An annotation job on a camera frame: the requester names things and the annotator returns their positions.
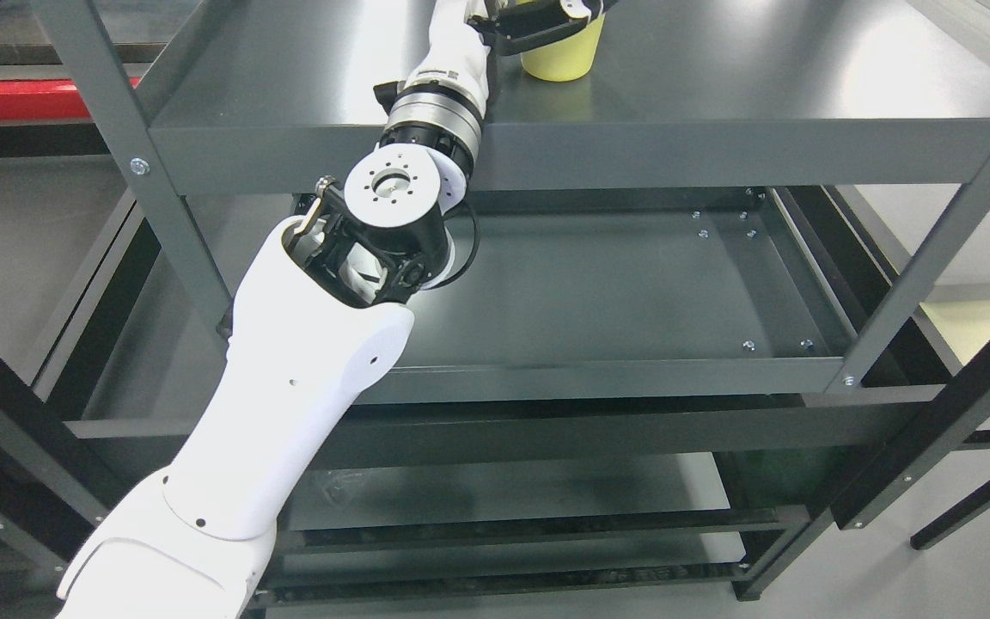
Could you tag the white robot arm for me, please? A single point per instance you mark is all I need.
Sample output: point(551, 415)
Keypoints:
point(320, 316)

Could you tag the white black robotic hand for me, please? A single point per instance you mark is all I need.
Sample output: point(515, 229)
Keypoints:
point(465, 36)

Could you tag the red metal beam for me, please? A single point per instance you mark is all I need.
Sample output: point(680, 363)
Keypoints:
point(46, 99)

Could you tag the yellow plastic cup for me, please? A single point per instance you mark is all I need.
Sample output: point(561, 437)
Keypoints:
point(566, 60)

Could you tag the grey metal shelf unit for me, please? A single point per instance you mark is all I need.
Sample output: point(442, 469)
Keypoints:
point(683, 333)

